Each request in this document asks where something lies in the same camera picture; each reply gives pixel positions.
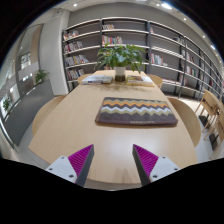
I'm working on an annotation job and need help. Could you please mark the yellow book stack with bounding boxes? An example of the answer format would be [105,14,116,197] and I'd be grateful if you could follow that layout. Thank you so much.
[125,74,155,87]

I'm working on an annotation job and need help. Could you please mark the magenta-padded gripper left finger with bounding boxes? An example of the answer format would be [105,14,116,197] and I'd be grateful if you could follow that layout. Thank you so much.
[45,144,95,188]

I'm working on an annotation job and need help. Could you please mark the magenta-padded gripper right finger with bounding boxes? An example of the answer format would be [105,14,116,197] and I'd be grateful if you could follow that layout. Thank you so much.
[132,144,181,187]

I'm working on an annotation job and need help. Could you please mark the grey shelf unit with books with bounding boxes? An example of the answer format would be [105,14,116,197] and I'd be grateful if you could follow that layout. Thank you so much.
[61,16,224,101]

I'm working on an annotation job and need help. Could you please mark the zigzag-patterned grey towel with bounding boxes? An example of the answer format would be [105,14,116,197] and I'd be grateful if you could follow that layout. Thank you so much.
[94,96,179,128]

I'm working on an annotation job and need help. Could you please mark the white book stack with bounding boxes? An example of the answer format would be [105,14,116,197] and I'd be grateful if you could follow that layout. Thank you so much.
[80,74,114,85]

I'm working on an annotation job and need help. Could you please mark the small green background plant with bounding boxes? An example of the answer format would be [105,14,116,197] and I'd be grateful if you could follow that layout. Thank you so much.
[34,69,50,85]

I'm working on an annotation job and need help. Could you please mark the green potted plant, white pot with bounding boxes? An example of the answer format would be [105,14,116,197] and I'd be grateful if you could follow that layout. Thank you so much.
[94,43,148,83]

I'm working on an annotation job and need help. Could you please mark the group of ceiling lights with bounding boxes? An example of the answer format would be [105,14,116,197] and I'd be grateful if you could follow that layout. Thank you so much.
[71,1,218,51]

